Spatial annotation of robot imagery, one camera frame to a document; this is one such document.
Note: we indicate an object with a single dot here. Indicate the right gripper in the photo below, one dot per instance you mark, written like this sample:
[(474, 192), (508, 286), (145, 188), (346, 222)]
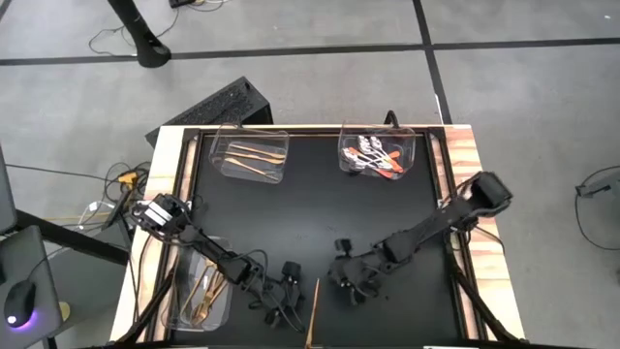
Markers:
[(356, 274)]

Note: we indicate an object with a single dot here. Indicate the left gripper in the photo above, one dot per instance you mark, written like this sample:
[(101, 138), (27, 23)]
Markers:
[(281, 298)]

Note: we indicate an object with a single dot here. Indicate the gold fork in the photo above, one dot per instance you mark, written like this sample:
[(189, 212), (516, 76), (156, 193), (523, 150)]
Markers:
[(197, 316), (213, 291), (194, 291), (208, 295)]

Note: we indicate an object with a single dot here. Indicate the clear plastic bin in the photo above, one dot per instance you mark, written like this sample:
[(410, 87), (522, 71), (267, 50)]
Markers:
[(271, 174), (407, 140), (223, 315)]

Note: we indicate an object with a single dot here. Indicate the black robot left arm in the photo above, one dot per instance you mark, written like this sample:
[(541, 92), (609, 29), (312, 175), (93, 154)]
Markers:
[(208, 247)]

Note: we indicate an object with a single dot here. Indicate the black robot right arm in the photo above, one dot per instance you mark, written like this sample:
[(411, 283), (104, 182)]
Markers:
[(436, 223)]

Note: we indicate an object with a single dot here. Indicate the yellow round disc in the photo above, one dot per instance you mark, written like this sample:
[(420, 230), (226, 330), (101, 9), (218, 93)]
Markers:
[(65, 310)]

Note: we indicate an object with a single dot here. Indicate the black perforated computer case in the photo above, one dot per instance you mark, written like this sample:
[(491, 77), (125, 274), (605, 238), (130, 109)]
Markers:
[(218, 104)]

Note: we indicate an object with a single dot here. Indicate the grey side table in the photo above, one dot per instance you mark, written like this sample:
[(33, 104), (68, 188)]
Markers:
[(39, 271)]

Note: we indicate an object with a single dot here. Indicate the black computer mouse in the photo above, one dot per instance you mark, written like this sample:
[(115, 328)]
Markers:
[(19, 303)]

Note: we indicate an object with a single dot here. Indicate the grey stand base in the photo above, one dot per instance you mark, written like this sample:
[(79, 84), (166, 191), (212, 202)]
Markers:
[(603, 186)]

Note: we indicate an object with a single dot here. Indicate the dark monitor edge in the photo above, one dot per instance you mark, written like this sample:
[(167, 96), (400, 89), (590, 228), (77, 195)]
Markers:
[(6, 194)]

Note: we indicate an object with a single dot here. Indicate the black stand leg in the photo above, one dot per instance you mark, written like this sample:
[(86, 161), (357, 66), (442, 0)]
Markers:
[(145, 46)]

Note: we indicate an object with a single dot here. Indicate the black power strip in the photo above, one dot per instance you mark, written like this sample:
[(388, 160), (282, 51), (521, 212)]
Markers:
[(181, 2)]

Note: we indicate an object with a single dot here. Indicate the black frame brace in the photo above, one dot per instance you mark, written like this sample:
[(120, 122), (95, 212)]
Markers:
[(486, 310), (145, 311)]

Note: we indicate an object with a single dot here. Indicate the black frame beam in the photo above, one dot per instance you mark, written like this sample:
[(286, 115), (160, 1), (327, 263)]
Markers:
[(72, 237)]

